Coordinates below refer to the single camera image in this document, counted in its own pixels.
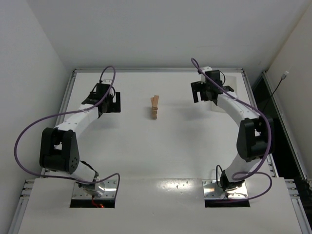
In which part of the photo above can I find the white plastic box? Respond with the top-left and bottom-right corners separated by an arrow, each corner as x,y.
211,75 -> 237,114

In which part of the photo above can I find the wood block four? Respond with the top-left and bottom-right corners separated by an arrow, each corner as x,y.
153,95 -> 159,107

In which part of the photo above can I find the wood block three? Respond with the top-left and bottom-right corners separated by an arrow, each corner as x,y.
150,97 -> 154,107

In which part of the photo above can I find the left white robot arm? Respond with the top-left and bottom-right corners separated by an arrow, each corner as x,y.
39,79 -> 121,182

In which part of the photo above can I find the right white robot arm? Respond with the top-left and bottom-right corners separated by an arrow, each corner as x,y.
191,67 -> 274,191

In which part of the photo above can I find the white front cover panel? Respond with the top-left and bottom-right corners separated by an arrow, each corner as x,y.
19,178 -> 301,234

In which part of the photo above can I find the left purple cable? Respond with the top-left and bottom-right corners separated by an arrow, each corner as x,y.
14,65 -> 120,184

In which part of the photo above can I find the purple cable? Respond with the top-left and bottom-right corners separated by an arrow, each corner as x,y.
191,58 -> 273,202
14,65 -> 120,184

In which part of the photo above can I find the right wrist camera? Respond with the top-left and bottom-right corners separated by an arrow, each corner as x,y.
201,66 -> 213,82

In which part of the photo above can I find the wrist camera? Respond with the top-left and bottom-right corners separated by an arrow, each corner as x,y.
99,79 -> 112,85
201,66 -> 213,82

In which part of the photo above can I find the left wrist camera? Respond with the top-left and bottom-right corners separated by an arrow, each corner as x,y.
99,79 -> 112,85

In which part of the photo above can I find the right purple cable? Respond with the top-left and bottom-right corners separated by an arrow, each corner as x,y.
191,58 -> 273,202

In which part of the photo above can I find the black wall cable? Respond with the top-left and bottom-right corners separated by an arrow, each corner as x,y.
269,71 -> 290,98

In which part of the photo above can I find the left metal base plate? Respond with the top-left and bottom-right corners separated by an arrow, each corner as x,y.
72,179 -> 117,199

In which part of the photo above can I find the metal base plate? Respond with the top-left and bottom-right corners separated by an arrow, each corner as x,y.
72,179 -> 117,199
202,179 -> 248,200

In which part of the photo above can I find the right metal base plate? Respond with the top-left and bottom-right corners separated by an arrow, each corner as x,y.
202,179 -> 248,200

